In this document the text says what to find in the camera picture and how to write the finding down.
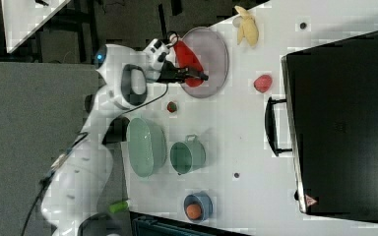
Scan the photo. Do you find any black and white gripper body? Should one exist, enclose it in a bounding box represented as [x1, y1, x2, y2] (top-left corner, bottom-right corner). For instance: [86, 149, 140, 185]
[143, 38, 184, 84]

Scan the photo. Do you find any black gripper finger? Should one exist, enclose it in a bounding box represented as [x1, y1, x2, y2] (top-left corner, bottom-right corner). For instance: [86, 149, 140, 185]
[177, 67, 197, 73]
[183, 73, 209, 81]

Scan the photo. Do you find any red ketchup bottle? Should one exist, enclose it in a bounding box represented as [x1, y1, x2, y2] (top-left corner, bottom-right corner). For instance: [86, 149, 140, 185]
[173, 39, 204, 88]

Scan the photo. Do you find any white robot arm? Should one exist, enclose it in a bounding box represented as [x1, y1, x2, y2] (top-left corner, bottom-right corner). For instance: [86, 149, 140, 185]
[40, 32, 209, 236]

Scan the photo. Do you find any grey round plate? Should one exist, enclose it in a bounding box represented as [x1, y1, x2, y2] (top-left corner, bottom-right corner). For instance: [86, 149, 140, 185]
[181, 27, 229, 98]

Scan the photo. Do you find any small red toy strawberry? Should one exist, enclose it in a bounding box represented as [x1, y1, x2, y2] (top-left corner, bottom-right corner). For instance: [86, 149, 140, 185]
[166, 101, 177, 113]

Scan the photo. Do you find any large red toy strawberry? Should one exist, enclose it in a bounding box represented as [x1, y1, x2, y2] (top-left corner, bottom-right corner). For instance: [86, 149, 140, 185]
[253, 75, 273, 93]

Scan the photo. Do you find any peeled toy banana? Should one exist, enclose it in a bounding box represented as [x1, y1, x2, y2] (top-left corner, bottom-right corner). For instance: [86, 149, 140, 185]
[234, 6, 259, 47]

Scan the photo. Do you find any green perforated colander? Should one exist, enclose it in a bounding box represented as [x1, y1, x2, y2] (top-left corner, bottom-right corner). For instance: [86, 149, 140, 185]
[127, 117, 166, 178]

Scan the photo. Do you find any blue bowl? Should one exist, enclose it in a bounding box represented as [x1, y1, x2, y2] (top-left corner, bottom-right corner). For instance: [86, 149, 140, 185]
[183, 192, 213, 223]

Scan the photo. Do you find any black toaster oven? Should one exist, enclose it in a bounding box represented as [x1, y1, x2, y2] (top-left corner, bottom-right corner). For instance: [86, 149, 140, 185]
[281, 30, 378, 223]

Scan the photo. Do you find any green marker pen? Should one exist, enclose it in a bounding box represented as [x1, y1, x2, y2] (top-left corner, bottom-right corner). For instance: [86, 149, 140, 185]
[108, 200, 130, 213]

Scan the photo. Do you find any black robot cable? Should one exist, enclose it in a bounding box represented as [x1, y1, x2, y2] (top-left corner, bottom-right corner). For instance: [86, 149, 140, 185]
[19, 30, 180, 236]

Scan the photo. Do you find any green cup with handle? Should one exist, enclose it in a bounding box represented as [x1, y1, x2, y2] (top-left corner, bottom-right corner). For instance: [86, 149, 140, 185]
[170, 135, 206, 175]

